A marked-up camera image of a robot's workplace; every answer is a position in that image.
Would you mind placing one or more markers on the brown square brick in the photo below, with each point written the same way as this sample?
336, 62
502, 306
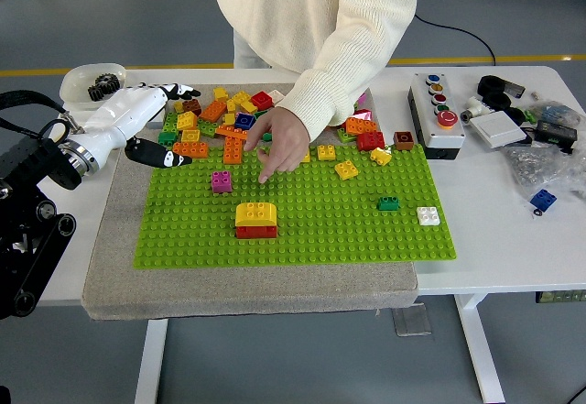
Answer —
192, 107
403, 139

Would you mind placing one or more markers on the yellow square brick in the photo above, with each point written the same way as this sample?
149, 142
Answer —
187, 121
220, 94
240, 98
325, 152
191, 135
306, 157
345, 169
249, 107
380, 156

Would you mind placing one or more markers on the red square brick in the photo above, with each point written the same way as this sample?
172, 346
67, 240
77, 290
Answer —
262, 100

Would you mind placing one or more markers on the black clamp with metal plate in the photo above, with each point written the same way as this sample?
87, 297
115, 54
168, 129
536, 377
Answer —
492, 84

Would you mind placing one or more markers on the clear bag of blue parts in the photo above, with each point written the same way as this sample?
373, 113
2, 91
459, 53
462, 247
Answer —
556, 112

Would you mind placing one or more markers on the white table leg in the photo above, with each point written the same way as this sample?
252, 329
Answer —
151, 363
480, 353

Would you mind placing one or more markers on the person's left forearm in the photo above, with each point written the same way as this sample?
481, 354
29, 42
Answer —
334, 83

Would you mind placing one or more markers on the green long upturned brick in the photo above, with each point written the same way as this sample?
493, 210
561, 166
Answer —
262, 113

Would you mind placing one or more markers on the white plastic bowl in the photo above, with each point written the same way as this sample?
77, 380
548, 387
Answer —
75, 84

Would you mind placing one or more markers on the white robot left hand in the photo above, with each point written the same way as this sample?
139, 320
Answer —
119, 115

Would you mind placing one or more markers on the grey-brown mat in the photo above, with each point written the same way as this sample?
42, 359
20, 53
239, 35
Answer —
252, 289

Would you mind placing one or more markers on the lime green brick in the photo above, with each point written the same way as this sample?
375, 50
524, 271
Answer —
170, 122

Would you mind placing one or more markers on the black power adapter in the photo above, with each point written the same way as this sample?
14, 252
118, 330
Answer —
555, 133

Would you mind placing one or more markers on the orange flat long brick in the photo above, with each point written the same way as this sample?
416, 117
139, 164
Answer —
231, 132

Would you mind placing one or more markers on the green studded baseplate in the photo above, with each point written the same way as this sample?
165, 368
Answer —
329, 234

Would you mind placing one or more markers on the grey floor plate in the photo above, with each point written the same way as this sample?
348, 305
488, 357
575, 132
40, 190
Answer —
412, 321

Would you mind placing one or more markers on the clear bag of screws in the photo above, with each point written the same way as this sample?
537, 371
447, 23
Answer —
540, 166

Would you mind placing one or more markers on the red rounded brick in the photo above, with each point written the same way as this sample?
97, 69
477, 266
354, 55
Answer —
370, 140

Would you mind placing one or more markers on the white pipe fitting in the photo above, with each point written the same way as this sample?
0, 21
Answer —
476, 107

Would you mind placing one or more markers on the blue square brick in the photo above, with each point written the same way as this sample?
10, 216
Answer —
242, 121
543, 199

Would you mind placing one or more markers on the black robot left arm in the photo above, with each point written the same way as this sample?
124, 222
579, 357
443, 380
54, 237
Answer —
27, 166

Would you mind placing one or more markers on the green plastic clip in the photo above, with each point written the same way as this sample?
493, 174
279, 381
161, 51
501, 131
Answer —
531, 114

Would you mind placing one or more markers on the yellow narrow brick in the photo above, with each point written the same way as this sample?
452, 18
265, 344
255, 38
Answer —
231, 106
229, 119

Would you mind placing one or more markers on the person's left hand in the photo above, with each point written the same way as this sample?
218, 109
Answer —
286, 138

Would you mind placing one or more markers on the green square brick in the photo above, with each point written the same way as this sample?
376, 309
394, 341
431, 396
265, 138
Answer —
207, 128
345, 136

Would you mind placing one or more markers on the white wall switch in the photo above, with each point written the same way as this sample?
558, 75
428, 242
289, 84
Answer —
497, 130

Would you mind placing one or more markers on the pink long brick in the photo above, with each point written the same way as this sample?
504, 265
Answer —
361, 99

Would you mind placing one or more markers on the small dark green brick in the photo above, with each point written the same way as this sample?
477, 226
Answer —
387, 203

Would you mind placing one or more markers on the yellow curved brick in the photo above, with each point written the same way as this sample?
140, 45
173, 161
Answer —
256, 214

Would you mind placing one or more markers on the red glossy sloped brick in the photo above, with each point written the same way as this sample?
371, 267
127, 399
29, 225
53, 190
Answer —
364, 114

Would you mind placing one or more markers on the white square brick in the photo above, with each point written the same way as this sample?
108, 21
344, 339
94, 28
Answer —
274, 94
426, 215

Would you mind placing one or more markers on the person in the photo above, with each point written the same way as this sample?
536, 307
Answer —
297, 10

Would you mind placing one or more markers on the red stepped brick stack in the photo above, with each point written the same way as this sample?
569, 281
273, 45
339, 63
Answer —
256, 233

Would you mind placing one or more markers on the black metal gear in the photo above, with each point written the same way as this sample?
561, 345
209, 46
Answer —
96, 91
110, 83

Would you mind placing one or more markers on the magenta square brick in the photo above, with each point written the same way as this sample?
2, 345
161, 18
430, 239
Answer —
221, 182

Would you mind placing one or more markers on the white push-button control box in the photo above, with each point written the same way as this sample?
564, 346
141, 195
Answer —
446, 134

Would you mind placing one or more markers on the table height control panel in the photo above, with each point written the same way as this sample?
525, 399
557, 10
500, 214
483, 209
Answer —
561, 297

